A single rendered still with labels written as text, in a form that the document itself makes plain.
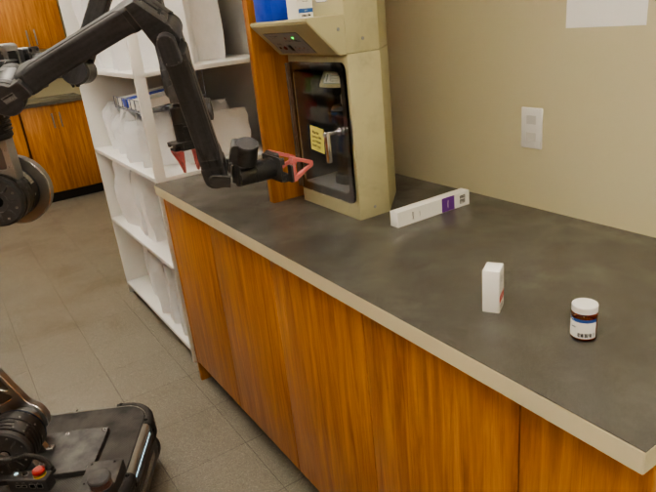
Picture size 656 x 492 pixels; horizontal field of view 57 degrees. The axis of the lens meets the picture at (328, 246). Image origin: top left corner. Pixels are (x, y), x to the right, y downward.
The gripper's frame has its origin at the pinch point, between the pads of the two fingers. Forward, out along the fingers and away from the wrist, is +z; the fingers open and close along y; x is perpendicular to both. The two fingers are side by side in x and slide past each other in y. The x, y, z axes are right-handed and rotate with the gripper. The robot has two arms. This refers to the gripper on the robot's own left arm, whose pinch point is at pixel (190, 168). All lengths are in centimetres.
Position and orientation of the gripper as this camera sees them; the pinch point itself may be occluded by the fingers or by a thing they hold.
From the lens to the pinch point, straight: 198.3
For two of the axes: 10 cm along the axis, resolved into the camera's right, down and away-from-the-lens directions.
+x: -5.5, -2.5, 7.9
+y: 8.2, -2.9, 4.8
